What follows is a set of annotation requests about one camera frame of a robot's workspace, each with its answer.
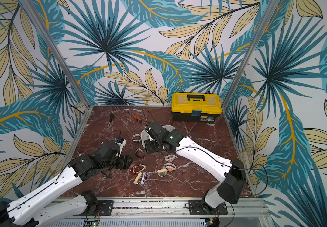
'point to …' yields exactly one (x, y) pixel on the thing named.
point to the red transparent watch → (136, 169)
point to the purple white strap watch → (143, 178)
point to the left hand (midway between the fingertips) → (126, 161)
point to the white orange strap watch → (170, 166)
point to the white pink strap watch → (170, 157)
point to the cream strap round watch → (162, 172)
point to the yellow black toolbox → (187, 107)
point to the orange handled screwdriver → (135, 117)
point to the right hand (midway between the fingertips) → (146, 147)
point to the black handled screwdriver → (111, 117)
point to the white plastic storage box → (144, 135)
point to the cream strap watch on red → (139, 170)
